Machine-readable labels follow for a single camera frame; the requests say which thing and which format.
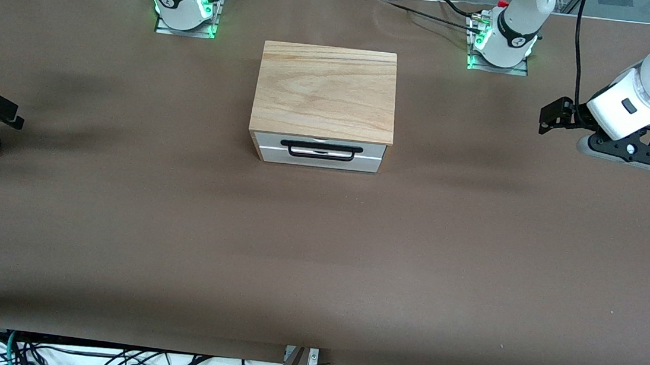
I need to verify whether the brown paper table cover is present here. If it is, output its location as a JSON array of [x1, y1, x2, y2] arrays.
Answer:
[[0, 0, 650, 365]]

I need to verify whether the green cable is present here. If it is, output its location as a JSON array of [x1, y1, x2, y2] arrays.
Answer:
[[3, 329, 21, 365]]

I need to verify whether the short black cable on table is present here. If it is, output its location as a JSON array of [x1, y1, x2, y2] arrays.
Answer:
[[435, 0, 481, 19]]

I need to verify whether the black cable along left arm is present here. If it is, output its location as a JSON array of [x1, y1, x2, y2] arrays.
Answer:
[[567, 0, 591, 109]]

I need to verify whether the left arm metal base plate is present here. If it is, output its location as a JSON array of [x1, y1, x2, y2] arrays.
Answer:
[[463, 15, 534, 77]]

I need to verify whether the drawer with white front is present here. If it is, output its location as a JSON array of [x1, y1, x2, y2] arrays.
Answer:
[[253, 132, 388, 160]]

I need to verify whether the lower drawer silver front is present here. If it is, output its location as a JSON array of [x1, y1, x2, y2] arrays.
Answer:
[[255, 146, 383, 174]]

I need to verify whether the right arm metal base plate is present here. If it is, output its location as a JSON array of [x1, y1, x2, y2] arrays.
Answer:
[[154, 0, 225, 41]]

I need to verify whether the wooden drawer cabinet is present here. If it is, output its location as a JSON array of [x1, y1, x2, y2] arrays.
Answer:
[[246, 39, 402, 174]]

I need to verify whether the long black cable on table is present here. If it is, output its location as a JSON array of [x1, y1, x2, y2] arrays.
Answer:
[[375, 0, 487, 35]]

